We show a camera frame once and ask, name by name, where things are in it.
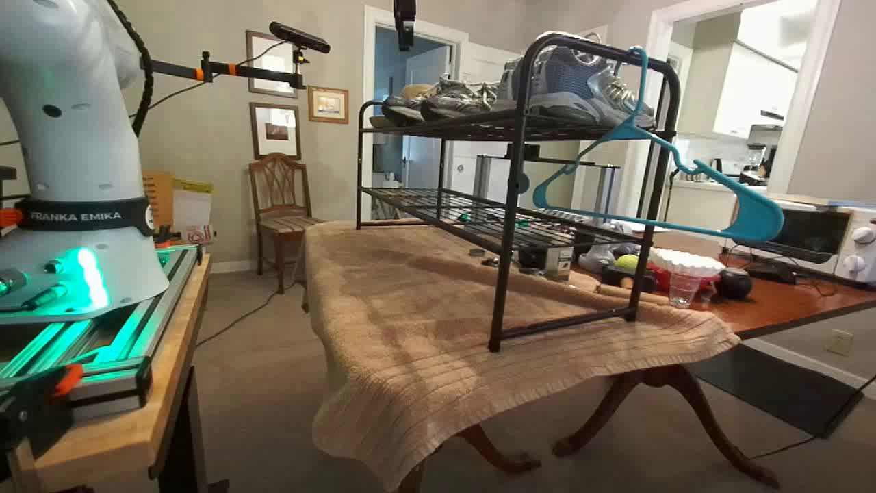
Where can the dark framed wall picture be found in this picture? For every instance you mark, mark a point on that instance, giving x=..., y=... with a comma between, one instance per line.
x=274, y=130

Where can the brown wooden dining table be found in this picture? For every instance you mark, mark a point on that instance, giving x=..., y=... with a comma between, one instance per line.
x=795, y=305

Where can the glass jar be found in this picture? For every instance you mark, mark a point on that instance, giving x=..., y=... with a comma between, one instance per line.
x=559, y=261

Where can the beige woven tablecloth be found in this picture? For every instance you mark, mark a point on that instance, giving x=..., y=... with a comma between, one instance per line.
x=412, y=346

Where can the dark floor mat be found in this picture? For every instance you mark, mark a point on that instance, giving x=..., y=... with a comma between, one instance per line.
x=775, y=383

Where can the yellow cardboard box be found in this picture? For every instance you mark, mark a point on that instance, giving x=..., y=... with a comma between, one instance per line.
x=156, y=197

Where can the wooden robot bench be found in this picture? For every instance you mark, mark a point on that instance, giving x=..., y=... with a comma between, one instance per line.
x=137, y=428

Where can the large grey blue sneaker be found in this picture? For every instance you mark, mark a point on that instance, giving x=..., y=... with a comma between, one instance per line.
x=564, y=78

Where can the black metal shoe rack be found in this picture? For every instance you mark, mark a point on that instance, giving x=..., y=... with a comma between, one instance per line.
x=496, y=311

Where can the teal plastic hanger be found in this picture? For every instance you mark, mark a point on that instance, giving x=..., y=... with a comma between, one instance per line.
x=753, y=220

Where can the black round object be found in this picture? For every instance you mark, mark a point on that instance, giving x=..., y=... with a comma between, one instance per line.
x=734, y=286

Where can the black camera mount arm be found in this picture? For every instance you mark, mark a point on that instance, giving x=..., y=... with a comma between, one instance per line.
x=246, y=71

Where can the small gold framed picture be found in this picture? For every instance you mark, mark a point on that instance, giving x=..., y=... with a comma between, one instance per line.
x=327, y=105

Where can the brown wooden chair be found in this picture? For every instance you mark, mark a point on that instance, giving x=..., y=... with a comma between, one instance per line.
x=277, y=194

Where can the large framed wall picture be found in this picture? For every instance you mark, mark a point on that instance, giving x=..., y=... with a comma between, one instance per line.
x=264, y=56

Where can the aluminium rail base frame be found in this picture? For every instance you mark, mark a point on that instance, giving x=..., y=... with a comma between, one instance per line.
x=137, y=330

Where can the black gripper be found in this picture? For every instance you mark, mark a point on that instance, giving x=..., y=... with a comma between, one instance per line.
x=403, y=16

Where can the black stereo camera bar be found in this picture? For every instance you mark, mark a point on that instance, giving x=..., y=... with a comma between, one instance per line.
x=298, y=35

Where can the yellow green ball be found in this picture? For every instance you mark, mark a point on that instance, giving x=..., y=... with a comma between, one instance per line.
x=628, y=263

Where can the black orange clamp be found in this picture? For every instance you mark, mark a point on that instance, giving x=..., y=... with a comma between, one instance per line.
x=36, y=401

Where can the black remote control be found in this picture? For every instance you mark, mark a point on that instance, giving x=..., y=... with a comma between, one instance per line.
x=772, y=272

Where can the white wall outlet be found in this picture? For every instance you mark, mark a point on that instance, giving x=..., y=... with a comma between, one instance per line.
x=842, y=339

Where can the white toaster oven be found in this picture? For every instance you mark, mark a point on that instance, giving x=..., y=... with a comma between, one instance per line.
x=821, y=234

